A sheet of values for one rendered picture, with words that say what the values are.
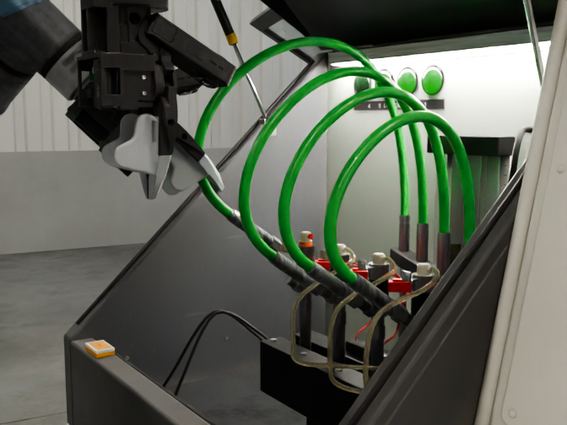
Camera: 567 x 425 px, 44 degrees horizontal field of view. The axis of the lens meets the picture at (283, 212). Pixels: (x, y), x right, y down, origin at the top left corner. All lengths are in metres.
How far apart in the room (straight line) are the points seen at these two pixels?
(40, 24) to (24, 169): 6.51
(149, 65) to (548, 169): 0.43
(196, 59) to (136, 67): 0.07
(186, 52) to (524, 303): 0.44
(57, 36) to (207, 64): 0.22
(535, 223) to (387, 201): 0.57
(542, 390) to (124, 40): 0.55
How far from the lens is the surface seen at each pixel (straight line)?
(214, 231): 1.32
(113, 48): 0.75
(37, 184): 7.45
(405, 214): 1.17
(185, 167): 0.92
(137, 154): 0.75
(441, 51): 1.19
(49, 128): 7.49
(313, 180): 1.44
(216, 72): 0.79
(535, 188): 0.80
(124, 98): 0.74
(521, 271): 0.79
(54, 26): 0.93
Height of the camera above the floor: 1.32
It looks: 8 degrees down
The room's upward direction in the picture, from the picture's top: straight up
